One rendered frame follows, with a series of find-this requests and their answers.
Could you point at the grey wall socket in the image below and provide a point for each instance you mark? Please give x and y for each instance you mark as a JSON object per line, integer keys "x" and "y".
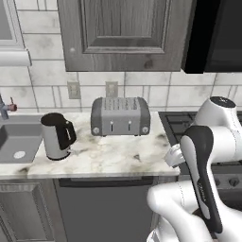
{"x": 73, "y": 90}
{"x": 111, "y": 89}

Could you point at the round cupboard door knob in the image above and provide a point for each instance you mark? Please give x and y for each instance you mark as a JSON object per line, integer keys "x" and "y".
{"x": 72, "y": 49}

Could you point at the grey four-slot toaster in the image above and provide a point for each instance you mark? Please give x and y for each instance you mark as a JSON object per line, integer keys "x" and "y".
{"x": 119, "y": 119}

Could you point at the grey wooden cupboard door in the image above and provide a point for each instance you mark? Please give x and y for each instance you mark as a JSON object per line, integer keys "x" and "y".
{"x": 124, "y": 31}

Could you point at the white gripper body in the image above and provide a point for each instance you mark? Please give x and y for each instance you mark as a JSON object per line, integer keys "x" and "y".
{"x": 174, "y": 156}

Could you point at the dark grey dishwasher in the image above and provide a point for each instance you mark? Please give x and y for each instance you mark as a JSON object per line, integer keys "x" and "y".
{"x": 104, "y": 211}

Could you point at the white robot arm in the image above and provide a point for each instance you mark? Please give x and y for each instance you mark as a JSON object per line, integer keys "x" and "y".
{"x": 192, "y": 217}

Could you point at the grey base cupboard door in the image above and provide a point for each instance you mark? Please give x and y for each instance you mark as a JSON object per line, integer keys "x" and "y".
{"x": 23, "y": 214}

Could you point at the silver and black kettle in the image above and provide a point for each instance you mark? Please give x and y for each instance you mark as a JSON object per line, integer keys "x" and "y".
{"x": 55, "y": 138}

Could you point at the grey sink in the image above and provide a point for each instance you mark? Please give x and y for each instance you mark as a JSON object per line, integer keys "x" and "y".
{"x": 19, "y": 141}

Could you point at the white window frame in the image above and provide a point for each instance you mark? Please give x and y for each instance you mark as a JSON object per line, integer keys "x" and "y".
{"x": 12, "y": 41}

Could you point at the black stove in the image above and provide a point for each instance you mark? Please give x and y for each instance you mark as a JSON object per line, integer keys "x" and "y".
{"x": 175, "y": 126}

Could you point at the round black stove knob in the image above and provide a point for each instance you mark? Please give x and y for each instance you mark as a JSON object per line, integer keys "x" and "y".
{"x": 217, "y": 181}
{"x": 234, "y": 181}

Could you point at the black microwave oven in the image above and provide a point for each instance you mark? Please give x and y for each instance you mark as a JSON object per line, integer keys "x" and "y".
{"x": 217, "y": 34}

